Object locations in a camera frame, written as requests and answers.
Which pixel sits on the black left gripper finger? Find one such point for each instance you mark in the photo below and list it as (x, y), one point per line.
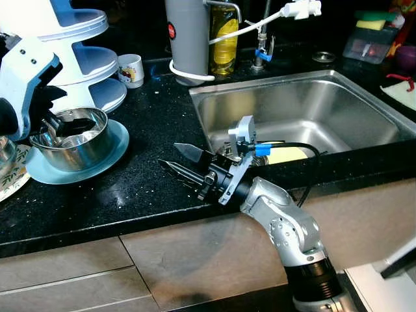
(64, 134)
(79, 123)

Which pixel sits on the clear plastic sponge container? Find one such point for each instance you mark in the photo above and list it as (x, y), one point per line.
(367, 47)

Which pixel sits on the white tiered plastic rack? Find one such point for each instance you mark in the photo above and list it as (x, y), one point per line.
(84, 65)

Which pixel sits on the clear glass cup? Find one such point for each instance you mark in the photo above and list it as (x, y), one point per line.
(6, 156)

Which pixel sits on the purple round object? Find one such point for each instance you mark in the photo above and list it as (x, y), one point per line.
(406, 60)

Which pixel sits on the green and yellow sponge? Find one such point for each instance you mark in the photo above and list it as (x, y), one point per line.
(370, 25)

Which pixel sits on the teal plate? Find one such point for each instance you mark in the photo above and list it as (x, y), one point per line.
(118, 153)

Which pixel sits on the round metal hole cover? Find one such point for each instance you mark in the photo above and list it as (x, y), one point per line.
(324, 57)

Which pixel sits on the stainless steel sink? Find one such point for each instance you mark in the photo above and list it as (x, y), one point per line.
(312, 110)

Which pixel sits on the stainless steel bowl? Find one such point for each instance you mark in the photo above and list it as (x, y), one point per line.
(78, 155)

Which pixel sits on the beige shallow drawer front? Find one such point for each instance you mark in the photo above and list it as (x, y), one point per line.
(65, 263)

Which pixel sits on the grey cylindrical kettle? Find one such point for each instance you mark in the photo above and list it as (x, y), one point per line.
(188, 39)

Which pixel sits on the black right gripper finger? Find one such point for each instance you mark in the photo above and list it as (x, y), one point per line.
(188, 175)
(194, 153)

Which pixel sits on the pale cloth with red trim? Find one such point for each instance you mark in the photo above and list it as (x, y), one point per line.
(403, 96)

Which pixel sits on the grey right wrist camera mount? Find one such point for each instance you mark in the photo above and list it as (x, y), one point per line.
(244, 130)

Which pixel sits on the floral print plate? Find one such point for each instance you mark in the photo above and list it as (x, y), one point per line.
(13, 185)

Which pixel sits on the yellow dish soap bottle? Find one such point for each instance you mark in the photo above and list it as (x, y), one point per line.
(224, 49)

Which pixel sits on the chrome tap with blue valve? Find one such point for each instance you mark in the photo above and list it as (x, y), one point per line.
(262, 57)

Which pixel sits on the pale yellow dish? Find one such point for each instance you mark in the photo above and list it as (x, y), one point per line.
(286, 156)

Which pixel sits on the beige deep drawer front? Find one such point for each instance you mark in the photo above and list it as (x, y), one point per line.
(78, 298)

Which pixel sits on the white mug with cartoon print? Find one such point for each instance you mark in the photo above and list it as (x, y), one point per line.
(132, 71)

